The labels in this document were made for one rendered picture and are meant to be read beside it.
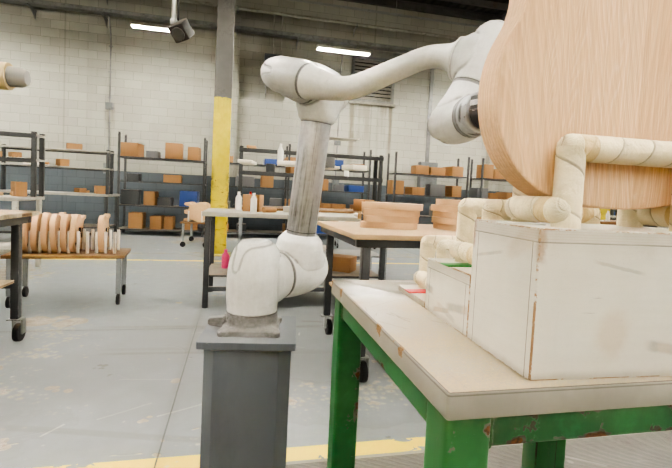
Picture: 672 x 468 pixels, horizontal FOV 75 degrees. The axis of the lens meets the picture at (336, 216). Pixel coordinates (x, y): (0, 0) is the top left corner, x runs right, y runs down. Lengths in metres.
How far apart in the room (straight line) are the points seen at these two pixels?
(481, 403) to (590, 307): 0.17
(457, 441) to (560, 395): 0.12
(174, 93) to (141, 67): 0.94
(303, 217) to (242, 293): 0.32
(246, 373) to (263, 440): 0.20
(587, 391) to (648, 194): 0.26
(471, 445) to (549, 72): 0.43
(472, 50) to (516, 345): 0.69
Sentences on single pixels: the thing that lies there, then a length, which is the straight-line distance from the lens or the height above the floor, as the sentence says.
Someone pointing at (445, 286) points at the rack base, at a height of 0.99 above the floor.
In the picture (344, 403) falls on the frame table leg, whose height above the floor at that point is 0.67.
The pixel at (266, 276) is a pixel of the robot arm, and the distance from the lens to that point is 1.32.
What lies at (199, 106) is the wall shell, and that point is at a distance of 11.82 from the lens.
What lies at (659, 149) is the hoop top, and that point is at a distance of 0.65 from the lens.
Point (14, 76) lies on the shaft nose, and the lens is 0.67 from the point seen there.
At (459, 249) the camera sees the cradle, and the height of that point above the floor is 1.05.
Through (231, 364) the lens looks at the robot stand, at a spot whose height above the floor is 0.63.
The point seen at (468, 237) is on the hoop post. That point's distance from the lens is 0.78.
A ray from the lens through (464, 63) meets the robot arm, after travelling 1.07.
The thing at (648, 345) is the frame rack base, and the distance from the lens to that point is 0.65.
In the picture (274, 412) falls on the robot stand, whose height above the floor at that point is 0.50.
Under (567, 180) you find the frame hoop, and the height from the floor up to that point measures 1.16.
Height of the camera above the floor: 1.13
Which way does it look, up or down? 3 degrees down
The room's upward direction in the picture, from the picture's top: 3 degrees clockwise
